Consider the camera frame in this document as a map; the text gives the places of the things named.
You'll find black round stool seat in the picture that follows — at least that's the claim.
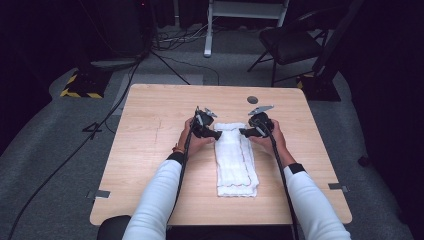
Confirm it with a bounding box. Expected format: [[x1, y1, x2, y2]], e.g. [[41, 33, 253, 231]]
[[96, 214, 133, 240]]

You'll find white towel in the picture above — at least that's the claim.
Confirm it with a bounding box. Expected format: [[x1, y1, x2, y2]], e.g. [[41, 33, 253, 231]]
[[213, 121, 260, 198]]

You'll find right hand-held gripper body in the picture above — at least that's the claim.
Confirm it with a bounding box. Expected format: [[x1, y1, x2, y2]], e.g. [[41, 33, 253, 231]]
[[247, 105, 276, 138]]

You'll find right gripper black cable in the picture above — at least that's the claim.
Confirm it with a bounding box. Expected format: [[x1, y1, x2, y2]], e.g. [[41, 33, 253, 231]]
[[256, 121, 300, 240]]

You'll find black stand with striped base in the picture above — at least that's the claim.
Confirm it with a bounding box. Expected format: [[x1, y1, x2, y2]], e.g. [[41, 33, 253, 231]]
[[296, 0, 365, 102]]

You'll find person's left hand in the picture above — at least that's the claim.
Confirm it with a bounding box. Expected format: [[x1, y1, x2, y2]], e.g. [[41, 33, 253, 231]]
[[177, 117, 216, 157]]

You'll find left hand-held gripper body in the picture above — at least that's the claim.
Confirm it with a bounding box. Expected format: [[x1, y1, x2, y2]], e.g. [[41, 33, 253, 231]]
[[192, 105, 218, 139]]

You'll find bundle of floor cables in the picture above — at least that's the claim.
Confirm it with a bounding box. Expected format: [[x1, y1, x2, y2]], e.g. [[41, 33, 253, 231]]
[[153, 19, 214, 52]]

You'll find person's right hand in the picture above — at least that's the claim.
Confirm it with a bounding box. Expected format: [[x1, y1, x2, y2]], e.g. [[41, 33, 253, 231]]
[[249, 119, 288, 158]]

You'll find black tripod leg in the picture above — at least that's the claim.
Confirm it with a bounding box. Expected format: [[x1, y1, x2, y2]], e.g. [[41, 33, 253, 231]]
[[149, 49, 192, 86]]

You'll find yellow black striped base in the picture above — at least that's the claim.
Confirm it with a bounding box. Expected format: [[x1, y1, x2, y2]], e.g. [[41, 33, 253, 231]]
[[59, 67, 113, 100]]

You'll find grey tape strip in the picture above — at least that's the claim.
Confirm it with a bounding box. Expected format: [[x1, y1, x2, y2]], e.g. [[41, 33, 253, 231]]
[[327, 182, 351, 194], [86, 189, 111, 200]]

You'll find black folding chair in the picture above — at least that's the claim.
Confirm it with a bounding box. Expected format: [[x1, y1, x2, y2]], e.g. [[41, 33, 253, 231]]
[[246, 9, 330, 88]]

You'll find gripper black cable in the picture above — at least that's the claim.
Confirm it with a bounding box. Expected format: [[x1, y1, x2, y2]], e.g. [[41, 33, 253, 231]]
[[256, 121, 300, 240], [166, 109, 201, 225]]

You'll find black equipment cabinet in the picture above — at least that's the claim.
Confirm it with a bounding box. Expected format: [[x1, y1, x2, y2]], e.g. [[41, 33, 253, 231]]
[[78, 0, 155, 70]]

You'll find white metal stand frame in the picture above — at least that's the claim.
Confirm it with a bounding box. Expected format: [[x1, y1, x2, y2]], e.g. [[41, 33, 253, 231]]
[[203, 0, 291, 58]]

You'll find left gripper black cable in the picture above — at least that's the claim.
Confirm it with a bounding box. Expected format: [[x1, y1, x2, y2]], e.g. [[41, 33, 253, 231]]
[[166, 109, 201, 225]]

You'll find long black floor cable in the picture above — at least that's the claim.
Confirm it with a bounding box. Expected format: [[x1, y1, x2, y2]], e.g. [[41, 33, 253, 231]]
[[7, 61, 141, 240]]

